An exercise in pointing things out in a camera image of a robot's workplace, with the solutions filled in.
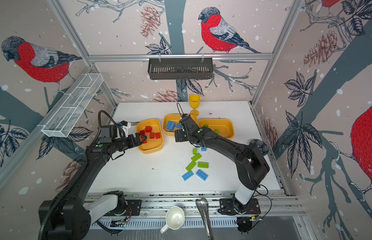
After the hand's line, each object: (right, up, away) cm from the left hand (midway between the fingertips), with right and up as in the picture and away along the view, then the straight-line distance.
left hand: (139, 138), depth 80 cm
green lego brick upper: (+32, -13, +10) cm, 36 cm away
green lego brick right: (+36, -17, +8) cm, 40 cm away
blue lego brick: (+20, +5, +24) cm, 31 cm away
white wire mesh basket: (-34, +9, -10) cm, 37 cm away
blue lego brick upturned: (+14, +5, +23) cm, 28 cm away
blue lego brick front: (+26, -22, +3) cm, 34 cm away
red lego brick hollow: (+6, -1, +20) cm, 21 cm away
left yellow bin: (+3, -6, +12) cm, 14 cm away
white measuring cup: (+21, -37, -10) cm, 44 cm away
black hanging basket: (+12, +47, +26) cm, 55 cm away
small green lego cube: (+31, -10, +12) cm, 35 cm away
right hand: (+22, +1, +7) cm, 23 cm away
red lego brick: (-2, +3, +23) cm, 24 cm away
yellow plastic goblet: (+31, +23, +23) cm, 45 cm away
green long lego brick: (+28, -18, +7) cm, 34 cm away
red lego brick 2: (-6, 0, +23) cm, 24 cm away
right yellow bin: (+53, +5, +23) cm, 58 cm away
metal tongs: (+34, -30, -11) cm, 47 cm away
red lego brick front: (+1, -1, +20) cm, 20 cm away
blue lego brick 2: (+34, -21, +3) cm, 41 cm away
